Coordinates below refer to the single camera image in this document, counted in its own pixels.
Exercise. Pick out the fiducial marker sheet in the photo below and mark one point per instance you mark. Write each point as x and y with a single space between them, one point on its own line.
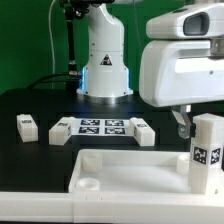
101 127

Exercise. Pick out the black camera stand pole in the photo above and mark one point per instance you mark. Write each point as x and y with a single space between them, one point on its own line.
73 9

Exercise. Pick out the white front fence bar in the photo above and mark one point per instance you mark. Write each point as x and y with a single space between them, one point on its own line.
115 208

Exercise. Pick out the white desk top tray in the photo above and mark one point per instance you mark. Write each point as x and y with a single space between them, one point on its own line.
130 171

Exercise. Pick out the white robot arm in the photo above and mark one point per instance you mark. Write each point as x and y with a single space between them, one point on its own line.
105 77

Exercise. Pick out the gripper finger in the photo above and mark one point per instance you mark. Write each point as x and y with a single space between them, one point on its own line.
185 126

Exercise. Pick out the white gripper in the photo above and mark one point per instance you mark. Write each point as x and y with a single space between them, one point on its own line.
184 62

